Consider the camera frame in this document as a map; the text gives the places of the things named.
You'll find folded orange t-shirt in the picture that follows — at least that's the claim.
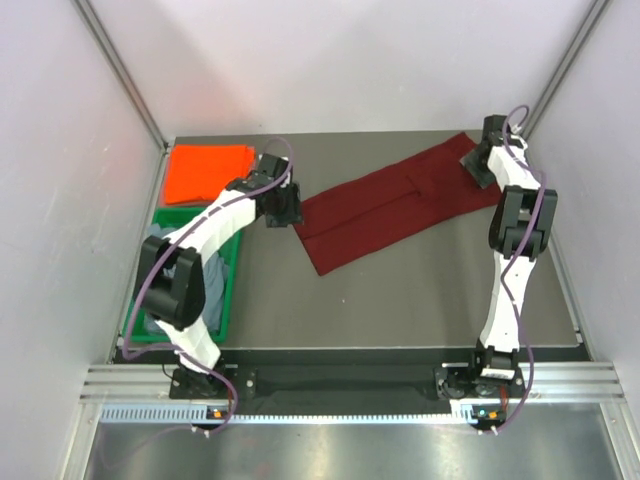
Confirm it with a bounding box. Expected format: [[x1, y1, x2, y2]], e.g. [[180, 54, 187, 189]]
[[164, 144, 257, 206]]

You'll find aluminium front rail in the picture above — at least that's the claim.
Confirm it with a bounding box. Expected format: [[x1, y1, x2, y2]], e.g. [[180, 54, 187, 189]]
[[81, 362, 625, 403]]

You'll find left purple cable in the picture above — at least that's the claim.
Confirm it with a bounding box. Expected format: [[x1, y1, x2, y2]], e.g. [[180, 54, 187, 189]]
[[122, 137, 295, 436]]

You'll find slotted grey cable duct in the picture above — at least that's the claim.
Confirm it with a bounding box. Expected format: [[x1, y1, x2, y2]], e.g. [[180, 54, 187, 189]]
[[100, 404, 503, 426]]

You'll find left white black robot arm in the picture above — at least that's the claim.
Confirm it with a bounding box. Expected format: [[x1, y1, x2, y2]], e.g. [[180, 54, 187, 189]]
[[131, 153, 302, 397]]

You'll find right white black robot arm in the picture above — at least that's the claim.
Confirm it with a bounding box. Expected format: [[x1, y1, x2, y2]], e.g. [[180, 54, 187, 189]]
[[461, 114, 558, 396]]

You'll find purple cable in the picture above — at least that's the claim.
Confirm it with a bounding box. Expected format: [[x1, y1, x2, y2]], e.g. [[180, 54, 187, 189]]
[[479, 104, 546, 435], [122, 137, 295, 436]]

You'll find left aluminium corner post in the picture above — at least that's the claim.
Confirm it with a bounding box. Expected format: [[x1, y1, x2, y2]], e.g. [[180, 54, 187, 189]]
[[71, 0, 168, 152]]

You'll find aluminium corner post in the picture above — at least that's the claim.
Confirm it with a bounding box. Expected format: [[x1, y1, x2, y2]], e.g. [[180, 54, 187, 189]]
[[71, 0, 168, 152], [523, 0, 612, 141]]

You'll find crumpled grey-blue t-shirt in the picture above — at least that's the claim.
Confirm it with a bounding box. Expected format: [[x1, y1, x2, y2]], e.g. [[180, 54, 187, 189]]
[[144, 223, 229, 335]]

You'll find green plastic bin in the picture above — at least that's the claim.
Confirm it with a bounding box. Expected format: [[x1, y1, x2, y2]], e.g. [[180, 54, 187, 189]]
[[130, 206, 242, 344]]

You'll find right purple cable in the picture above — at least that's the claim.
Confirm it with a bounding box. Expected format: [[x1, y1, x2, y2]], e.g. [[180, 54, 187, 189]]
[[479, 104, 546, 435]]

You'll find dark red t-shirt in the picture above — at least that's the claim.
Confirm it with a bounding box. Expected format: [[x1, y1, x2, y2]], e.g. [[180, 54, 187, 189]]
[[295, 133, 501, 276]]

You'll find folded pink t-shirt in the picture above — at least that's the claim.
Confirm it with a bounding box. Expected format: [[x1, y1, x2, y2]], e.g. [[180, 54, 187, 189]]
[[162, 146, 259, 208]]

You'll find right aluminium corner post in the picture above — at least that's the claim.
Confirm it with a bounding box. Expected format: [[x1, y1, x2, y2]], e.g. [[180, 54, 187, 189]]
[[523, 0, 612, 141]]

